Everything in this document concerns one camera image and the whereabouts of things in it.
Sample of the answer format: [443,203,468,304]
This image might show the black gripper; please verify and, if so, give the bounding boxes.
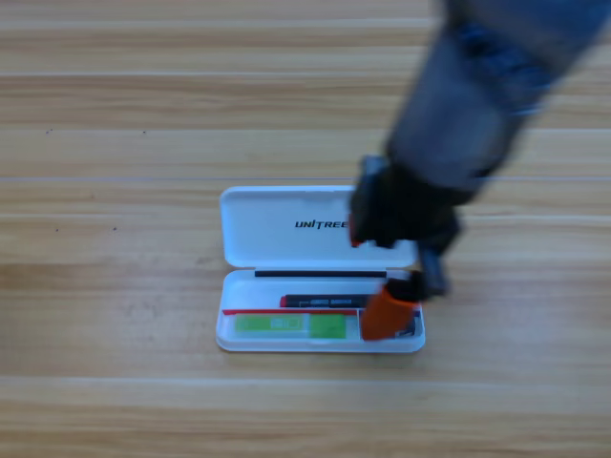
[348,155,474,343]

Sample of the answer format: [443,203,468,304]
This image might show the black marker with red cap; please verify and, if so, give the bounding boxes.
[279,293,372,311]

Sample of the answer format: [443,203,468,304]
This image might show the white Unitree pencil case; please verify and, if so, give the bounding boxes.
[215,184,427,355]

